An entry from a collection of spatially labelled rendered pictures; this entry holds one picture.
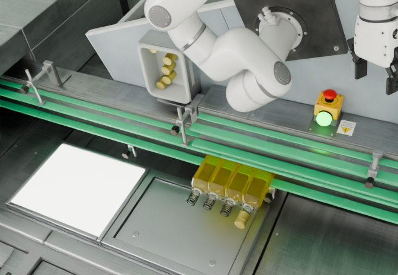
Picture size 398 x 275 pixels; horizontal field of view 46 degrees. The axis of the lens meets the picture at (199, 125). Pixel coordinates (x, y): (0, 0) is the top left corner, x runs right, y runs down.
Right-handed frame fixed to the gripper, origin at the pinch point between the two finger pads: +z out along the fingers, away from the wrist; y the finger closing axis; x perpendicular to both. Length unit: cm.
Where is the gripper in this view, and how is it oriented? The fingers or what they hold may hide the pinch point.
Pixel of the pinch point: (376, 80)
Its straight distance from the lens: 108.7
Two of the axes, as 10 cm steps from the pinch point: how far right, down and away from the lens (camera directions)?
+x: -8.8, 3.8, -2.9
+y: -4.5, -4.3, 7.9
